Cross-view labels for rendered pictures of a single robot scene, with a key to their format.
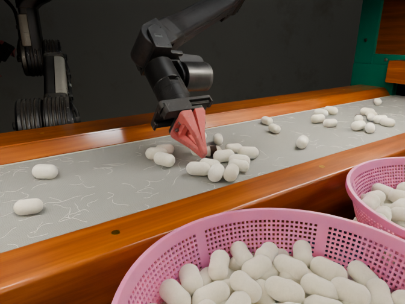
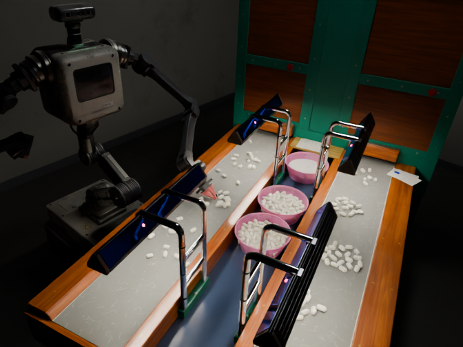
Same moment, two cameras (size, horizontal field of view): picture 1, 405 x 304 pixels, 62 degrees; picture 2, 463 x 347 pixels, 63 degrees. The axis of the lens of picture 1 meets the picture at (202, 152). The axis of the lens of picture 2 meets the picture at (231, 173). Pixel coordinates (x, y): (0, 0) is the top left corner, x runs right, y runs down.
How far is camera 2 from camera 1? 154 cm
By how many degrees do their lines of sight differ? 31
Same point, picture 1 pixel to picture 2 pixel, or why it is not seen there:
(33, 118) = (129, 194)
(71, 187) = (191, 221)
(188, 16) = (189, 142)
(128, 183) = not seen: hidden behind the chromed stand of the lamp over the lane
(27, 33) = (90, 146)
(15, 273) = (218, 241)
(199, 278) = (242, 232)
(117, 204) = (209, 222)
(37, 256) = (217, 237)
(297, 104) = (222, 153)
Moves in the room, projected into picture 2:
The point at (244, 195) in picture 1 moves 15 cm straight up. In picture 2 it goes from (240, 212) to (241, 187)
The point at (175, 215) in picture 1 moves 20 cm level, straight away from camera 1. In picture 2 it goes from (231, 222) to (208, 200)
